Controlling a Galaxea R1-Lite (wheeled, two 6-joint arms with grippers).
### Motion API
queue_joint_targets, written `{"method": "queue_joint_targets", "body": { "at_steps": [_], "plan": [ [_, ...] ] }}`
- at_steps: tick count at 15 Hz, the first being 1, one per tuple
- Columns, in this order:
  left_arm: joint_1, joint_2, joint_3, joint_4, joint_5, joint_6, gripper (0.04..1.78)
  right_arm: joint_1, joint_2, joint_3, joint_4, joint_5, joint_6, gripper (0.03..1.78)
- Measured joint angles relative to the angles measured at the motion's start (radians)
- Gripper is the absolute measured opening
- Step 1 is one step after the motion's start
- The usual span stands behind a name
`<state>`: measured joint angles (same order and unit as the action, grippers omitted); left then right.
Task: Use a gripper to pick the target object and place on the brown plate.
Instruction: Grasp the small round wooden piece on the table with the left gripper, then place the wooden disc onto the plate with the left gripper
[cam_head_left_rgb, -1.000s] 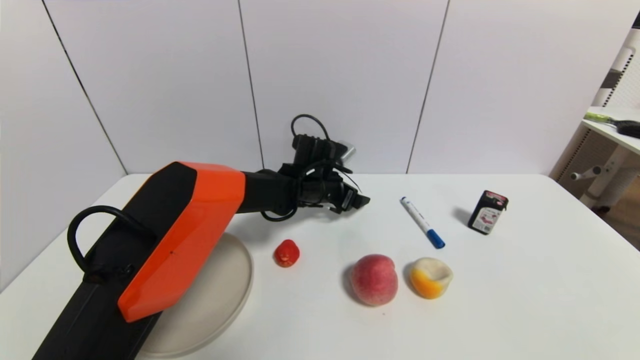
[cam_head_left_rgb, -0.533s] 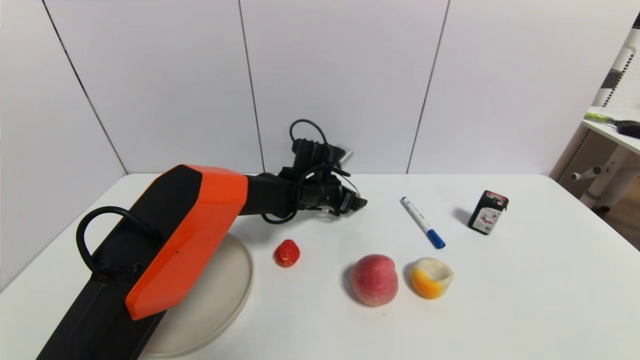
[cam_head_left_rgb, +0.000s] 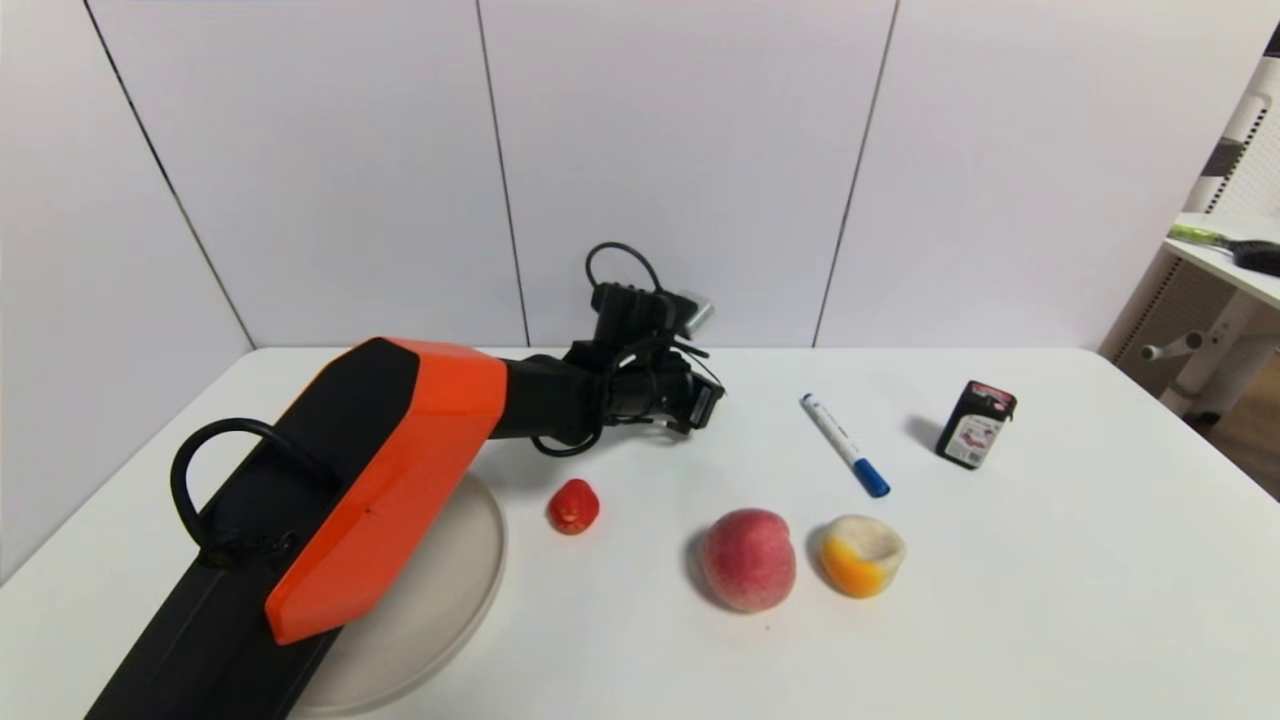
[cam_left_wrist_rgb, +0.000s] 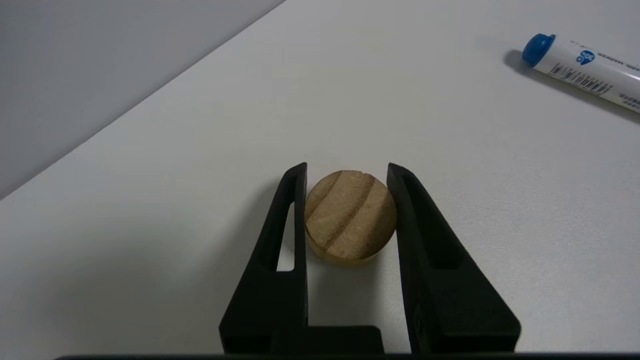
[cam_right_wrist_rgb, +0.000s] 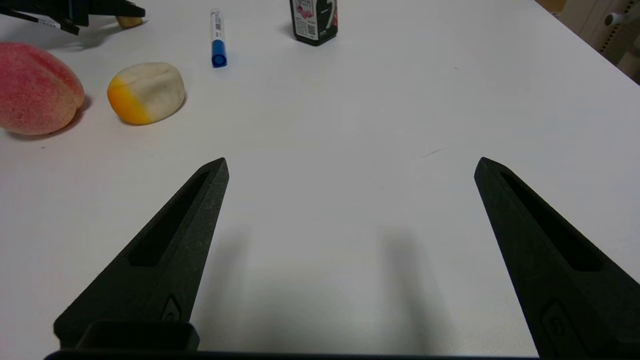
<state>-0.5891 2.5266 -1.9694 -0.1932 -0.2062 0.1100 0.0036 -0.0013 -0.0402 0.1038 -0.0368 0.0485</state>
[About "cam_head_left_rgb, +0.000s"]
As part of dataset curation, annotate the red strawberry toy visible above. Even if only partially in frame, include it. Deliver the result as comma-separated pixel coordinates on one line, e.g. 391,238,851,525
547,478,601,536

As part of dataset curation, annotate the orange white fruit half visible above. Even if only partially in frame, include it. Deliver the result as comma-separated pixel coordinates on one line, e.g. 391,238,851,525
820,514,908,599

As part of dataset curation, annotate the black brush head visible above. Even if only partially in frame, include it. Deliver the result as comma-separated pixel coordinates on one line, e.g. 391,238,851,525
1230,240,1280,278

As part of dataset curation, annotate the white side desk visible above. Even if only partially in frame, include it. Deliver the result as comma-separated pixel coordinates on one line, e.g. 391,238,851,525
1139,212,1280,422

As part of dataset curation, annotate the white marker with blue cap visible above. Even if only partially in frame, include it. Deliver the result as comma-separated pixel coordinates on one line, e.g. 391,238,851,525
799,393,891,499

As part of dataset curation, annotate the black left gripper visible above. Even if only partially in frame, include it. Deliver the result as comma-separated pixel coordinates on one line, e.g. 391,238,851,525
608,353,727,435

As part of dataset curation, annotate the beige brown round plate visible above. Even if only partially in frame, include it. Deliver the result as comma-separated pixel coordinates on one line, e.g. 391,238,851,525
290,472,508,718

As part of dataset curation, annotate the small black printed box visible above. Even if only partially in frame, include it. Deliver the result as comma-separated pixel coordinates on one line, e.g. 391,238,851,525
935,380,1018,471

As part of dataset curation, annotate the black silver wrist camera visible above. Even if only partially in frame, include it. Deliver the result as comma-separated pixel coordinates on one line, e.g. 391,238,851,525
590,282,717,343

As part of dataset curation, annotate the white perforated panel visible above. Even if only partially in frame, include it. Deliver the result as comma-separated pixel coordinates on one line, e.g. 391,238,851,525
1180,60,1280,221

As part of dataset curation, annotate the pink red peach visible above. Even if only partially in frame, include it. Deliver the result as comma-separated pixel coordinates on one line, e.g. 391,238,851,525
700,507,797,613

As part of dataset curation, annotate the green handled tool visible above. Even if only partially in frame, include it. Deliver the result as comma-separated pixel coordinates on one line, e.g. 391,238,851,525
1167,224,1241,251

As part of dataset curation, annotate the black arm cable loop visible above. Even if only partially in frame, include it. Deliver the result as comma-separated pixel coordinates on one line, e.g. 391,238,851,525
169,417,343,563

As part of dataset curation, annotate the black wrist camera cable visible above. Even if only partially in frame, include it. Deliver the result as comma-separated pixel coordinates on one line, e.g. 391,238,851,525
584,241,665,295

